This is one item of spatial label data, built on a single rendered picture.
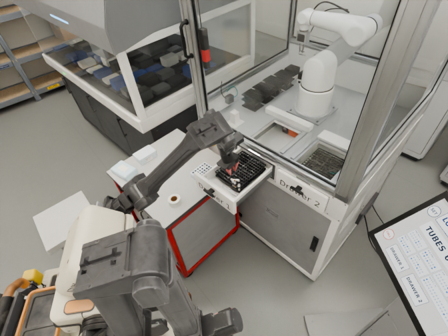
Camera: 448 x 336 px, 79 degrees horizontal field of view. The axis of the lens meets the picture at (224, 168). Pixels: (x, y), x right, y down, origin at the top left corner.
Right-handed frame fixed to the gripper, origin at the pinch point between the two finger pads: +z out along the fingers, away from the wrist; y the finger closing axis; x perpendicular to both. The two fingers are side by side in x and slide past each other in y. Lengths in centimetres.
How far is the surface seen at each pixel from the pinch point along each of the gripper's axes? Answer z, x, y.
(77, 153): 69, 223, -56
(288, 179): 11.0, -19.6, 18.6
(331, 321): 100, -62, -3
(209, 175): 7.7, 14.8, -6.4
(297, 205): 31.8, -23.5, 18.9
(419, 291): 4, -86, 3
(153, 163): 12, 58, -21
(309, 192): 12.5, -31.7, 19.2
